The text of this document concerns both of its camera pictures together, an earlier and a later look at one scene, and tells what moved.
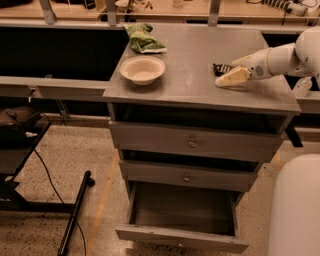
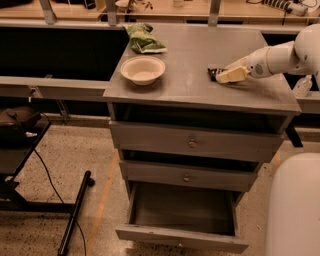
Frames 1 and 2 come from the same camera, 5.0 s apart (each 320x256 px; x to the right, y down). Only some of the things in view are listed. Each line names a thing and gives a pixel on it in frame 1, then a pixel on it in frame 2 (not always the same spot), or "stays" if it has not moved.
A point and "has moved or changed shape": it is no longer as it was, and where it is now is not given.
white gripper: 258,66 stays
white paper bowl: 143,70 stays
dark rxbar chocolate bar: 221,68 has moved or changed shape
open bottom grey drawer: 183,216 stays
